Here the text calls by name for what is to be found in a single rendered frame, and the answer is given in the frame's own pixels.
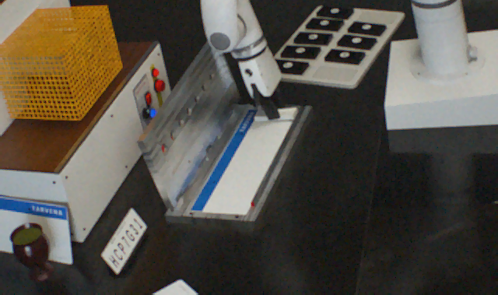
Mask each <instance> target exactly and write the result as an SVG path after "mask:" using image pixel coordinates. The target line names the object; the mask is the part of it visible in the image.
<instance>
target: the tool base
mask: <svg viewBox="0 0 498 295"><path fill-rule="evenodd" d="M239 102H240V101H237V102H236V103H235V104H233V111H232V113H231V114H230V116H229V117H228V119H227V121H228V122H229V123H228V125H227V127H226V129H225V131H224V133H223V134H222V135H221V136H220V137H219V138H218V136H216V140H215V141H214V143H213V144H212V145H210V146H208V147H207V149H206V152H207V154H206V155H205V157H204V159H203V160H202V162H201V163H200V165H199V169H200V171H199V172H198V176H197V177H196V178H195V180H194V182H193V184H192V185H191V187H190V188H189V185H188V186H187V187H186V189H185V190H184V192H183V193H182V194H178V195H177V197H176V199H175V201H176V203H177V204H176V205H175V206H174V208H172V209H168V210H167V212H166V214H165V218H166V221H167V222H171V223H183V224H191V225H203V226H214V227H236V228H246V229H257V228H258V225H259V223H260V222H261V219H262V217H263V215H264V214H265V211H266V209H267V207H268V204H270V202H271V200H272V198H273V196H274V194H275V192H276V189H277V187H278V185H279V182H280V181H281V179H282V176H283V175H284V174H285V172H286V169H287V167H288V166H289V163H290V161H291V159H292V158H293V154H294V153H295V151H296V148H297V146H298V145H299V144H300V142H301V139H302V138H303V134H304V132H305V131H306V129H307V126H308V124H309V122H310V120H311V118H312V116H313V114H314V112H313V107H312V106H306V107H304V111H303V113H302V115H301V117H300V120H298V121H297V123H296V126H295V128H294V129H293V132H292V134H291V136H290V137H289V141H288V142H287V144H286V147H285V149H284V150H283V152H282V153H281V156H280V157H279V160H278V162H277V164H276V165H275V167H274V169H273V171H272V174H271V176H270V178H269V179H268V181H267V182H266V184H265V186H264V189H263V191H262V193H261V195H260V197H259V199H258V201H257V203H256V205H255V206H250V208H249V210H248V212H247V214H246V215H232V214H220V213H213V212H196V211H190V208H191V206H192V205H193V203H194V201H195V199H196V198H197V197H198V194H199V192H200V191H201V189H202V188H203V187H204V185H205V183H206V181H207V180H208V178H209V176H210V174H211V173H212V170H213V168H214V167H215V165H216V164H217V162H218V160H219V158H220V157H221V156H222V154H223V152H224V150H225V149H226V147H227V145H228V144H229V142H230V140H231V138H232V136H233V134H234V132H235V131H236V130H237V129H238V127H239V126H240V123H241V121H242V120H243V118H244V116H245V114H246V113H247V111H248V110H261V105H256V107H253V106H254V105H250V104H245V105H238V104H239ZM190 212H192V214H191V215H190V214H189V213H190ZM236 216H239V218H238V219H237V218H236Z"/></svg>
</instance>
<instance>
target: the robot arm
mask: <svg viewBox="0 0 498 295"><path fill-rule="evenodd" d="M411 2H412V8H413V13H414V18H415V22H416V30H417V35H418V37H419V43H420V48H421V50H420V51H418V52H416V53H415V54H414V55H413V56H412V58H411V61H410V63H409V67H410V69H411V73H412V75H413V76H414V77H415V78H416V79H418V80H419V81H421V82H423V83H428V84H433V85H434V86H445V85H451V84H455V83H460V82H463V81H465V80H467V79H470V78H471V77H473V76H474V75H476V74H477V73H478V72H480V71H481V70H482V67H483V66H484V64H485V60H486V59H485V54H484V51H483V50H482V49H481V47H479V46H478V45H476V44H473V43H472V42H468V34H467V28H466V23H465V18H464V13H463V7H462V1H461V0H411ZM201 8H202V18H203V23H204V28H205V35H206V37H207V40H208V42H209V44H210V45H211V47H212V48H213V49H214V50H216V51H219V52H229V51H230V52H231V54H232V56H233V57H235V58H236V59H237V61H239V65H240V70H241V72H242V75H243V77H244V82H245V84H246V87H247V90H248V92H249V94H250V96H251V98H254V99H255V104H256V105H261V107H263V110H264V112H265V115H266V117H268V119H269V120H274V119H279V118H280V114H279V112H278V109H279V108H286V105H285V104H284V101H283V100H282V98H281V96H280V94H279V92H280V91H279V88H278V83H279V80H280V79H281V73H280V71H279V67H278V66H277V64H276V62H275V59H274V57H273V55H272V53H271V51H270V50H269V49H268V48H267V46H266V41H265V37H264V34H263V33H262V31H261V27H260V25H259V23H258V20H257V18H256V15H255V14H254V10H252V8H251V5H250V2H249V1H248V0H201ZM262 97H266V98H268V100H266V99H264V100H263V99H262Z"/></svg>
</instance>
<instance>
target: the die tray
mask: <svg viewBox="0 0 498 295"><path fill-rule="evenodd" d="M320 7H322V5H321V6H318V7H317V8H316V9H315V10H314V11H313V12H312V14H311V15H310V16H309V17H308V18H307V20H306V21H305V22H304V23H303V24H302V25H301V27H300V28H299V29H298V30H297V31H296V33H295V34H294V35H293V36H292V37H291V38H290V40H289V41H288V42H286V43H285V44H284V46H283V47H282V48H281V49H280V50H279V52H278V53H277V54H276V55H275V56H274V58H279V60H288V61H305V62H309V64H310V66H309V68H308V69H307V70H306V71H305V73H304V74H303V75H294V74H286V73H281V79H280V80H279V81H284V82H292V83H307V84H315V85H324V86H338V87H344V88H346V89H354V88H356V87H357V86H358V84H359V82H360V80H361V79H362V78H363V77H364V76H365V74H366V72H367V71H368V70H369V68H370V67H371V65H372V64H373V63H374V62H375V60H376V59H377V57H378V56H379V54H380V53H381V52H382V49H383V48H384V46H385V45H386V44H387V42H388V41H389V40H390V39H391V37H392V36H393V34H394V33H395V31H396V30H397V29H398V28H399V26H400V25H401V23H402V20H403V19H404V18H405V16H404V13H399V12H387V11H374V10H366V9H354V13H353V14H352V15H351V16H350V17H349V18H348V19H347V20H345V19H339V20H344V25H343V26H342V27H341V28H340V30H339V31H338V32H332V31H322V30H306V29H305V25H306V24H307V22H308V21H309V20H310V19H311V18H312V17H317V18H321V19H330V18H322V16H316V11H317V10H319V8H320ZM354 21H360V22H362V23H376V24H384V25H387V29H386V30H385V31H384V32H383V33H382V34H381V35H380V36H379V37H375V36H368V35H360V34H352V33H348V30H347V29H348V28H349V27H350V25H351V24H352V23H353V22H354ZM299 32H308V33H333V38H332V39H331V41H330V42H329V44H328V46H327V45H311V44H294V43H293V40H294V39H295V37H296V36H297V34H298V33H299ZM344 34H351V35H353V36H360V37H374V38H377V43H376V44H375V45H374V46H373V47H372V48H371V49H370V50H369V51H368V50H361V49H355V48H347V47H337V41H338V40H339V39H340V38H341V37H342V36H343V35H344ZM286 45H297V46H317V47H321V52H320V54H319V55H318V56H317V58H316V59H315V60H309V59H292V58H281V57H280V53H281V52H282V50H283V48H284V47H285V46H286ZM331 49H339V50H347V51H363V52H365V55H366V57H365V58H364V59H363V61H362V62H361V64H360V65H351V64H346V63H338V62H329V61H324V56H325V55H326V54H327V53H328V52H329V51H330V50H331Z"/></svg>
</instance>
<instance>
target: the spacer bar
mask: <svg viewBox="0 0 498 295"><path fill-rule="evenodd" d="M278 112H279V114H280V118H279V119H274V120H287V119H294V118H295V116H296V113H297V110H296V107H294V108H279V109H278ZM254 118H255V121H270V120H269V119H268V117H266V115H265V112H264V110H262V111H258V112H257V114H256V115H255V117H254Z"/></svg>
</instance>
